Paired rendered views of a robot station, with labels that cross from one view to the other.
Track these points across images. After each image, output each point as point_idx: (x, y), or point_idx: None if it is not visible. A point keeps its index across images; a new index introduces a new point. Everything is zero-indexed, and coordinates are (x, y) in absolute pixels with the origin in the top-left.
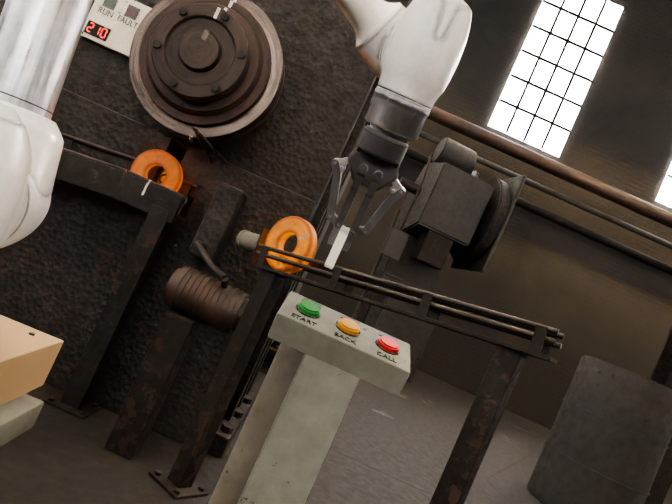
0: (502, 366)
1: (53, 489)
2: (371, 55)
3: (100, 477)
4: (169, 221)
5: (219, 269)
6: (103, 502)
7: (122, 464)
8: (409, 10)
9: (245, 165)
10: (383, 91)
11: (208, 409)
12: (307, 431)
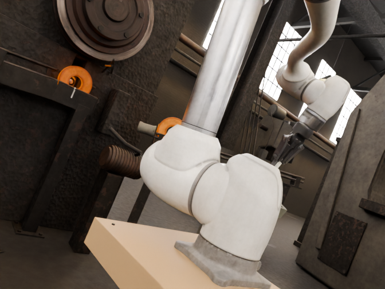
0: (283, 191)
1: (94, 286)
2: (295, 86)
3: (95, 270)
4: (89, 114)
5: (134, 147)
6: (113, 282)
7: (90, 258)
8: (334, 87)
9: (117, 72)
10: (317, 116)
11: (134, 220)
12: None
